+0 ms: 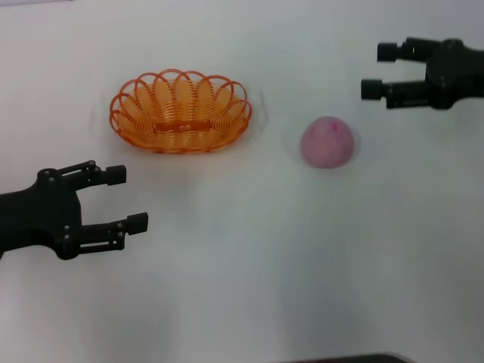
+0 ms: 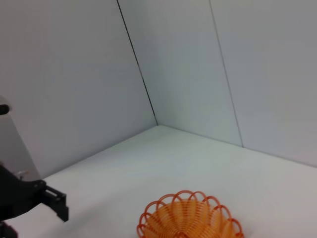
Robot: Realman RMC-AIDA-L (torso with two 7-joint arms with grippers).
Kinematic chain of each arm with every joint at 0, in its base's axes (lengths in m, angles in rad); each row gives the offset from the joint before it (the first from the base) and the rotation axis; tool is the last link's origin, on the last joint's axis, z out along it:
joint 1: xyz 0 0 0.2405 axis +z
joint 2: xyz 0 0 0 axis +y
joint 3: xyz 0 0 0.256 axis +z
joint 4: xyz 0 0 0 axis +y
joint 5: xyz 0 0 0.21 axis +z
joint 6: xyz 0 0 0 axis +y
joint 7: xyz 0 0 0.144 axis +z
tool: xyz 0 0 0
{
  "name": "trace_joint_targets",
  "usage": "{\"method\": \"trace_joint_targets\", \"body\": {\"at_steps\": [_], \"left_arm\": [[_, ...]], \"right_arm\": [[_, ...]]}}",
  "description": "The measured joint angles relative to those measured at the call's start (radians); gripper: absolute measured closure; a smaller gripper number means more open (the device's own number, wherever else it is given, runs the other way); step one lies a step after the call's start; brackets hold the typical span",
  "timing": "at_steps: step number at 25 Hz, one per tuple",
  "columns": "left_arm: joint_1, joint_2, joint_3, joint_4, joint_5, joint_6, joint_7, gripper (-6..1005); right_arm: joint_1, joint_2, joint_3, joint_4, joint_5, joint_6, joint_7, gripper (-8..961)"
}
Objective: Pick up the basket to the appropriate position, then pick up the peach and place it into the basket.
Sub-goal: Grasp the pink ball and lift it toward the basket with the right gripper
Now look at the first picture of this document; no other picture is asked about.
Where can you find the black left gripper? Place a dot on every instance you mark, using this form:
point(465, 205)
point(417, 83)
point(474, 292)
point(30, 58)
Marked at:
point(38, 219)

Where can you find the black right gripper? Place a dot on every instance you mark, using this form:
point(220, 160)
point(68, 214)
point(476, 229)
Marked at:
point(453, 75)

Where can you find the pink peach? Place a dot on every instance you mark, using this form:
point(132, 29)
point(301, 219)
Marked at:
point(327, 143)

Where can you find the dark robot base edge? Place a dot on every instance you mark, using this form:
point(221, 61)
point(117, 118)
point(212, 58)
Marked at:
point(348, 358)

